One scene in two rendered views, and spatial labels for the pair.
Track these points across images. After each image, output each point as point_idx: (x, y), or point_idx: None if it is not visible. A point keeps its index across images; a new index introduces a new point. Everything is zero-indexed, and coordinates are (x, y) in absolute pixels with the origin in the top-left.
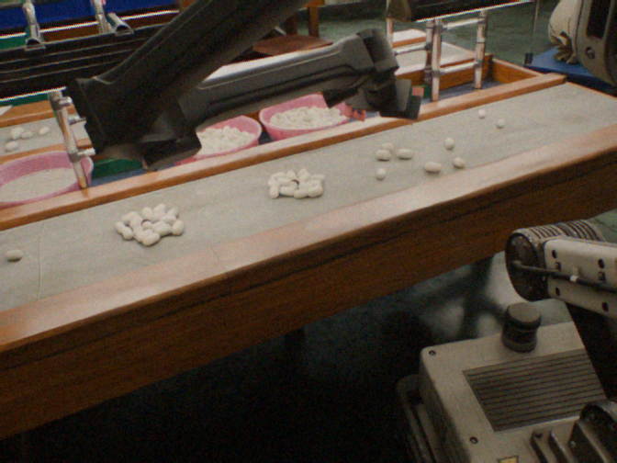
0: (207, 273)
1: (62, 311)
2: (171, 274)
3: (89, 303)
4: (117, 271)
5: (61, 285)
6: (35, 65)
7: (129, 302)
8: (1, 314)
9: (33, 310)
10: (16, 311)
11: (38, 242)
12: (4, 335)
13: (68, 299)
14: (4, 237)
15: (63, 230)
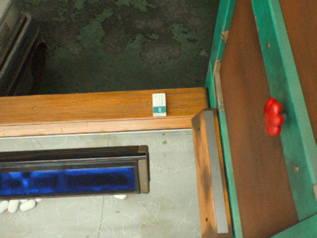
0: (7, 101)
1: (92, 103)
2: (26, 109)
3: (77, 104)
4: (56, 144)
5: (92, 145)
6: (0, 155)
7: (56, 95)
8: (125, 116)
9: (107, 111)
10: (117, 115)
11: (103, 213)
12: (123, 98)
13: (87, 113)
14: (129, 236)
15: (81, 222)
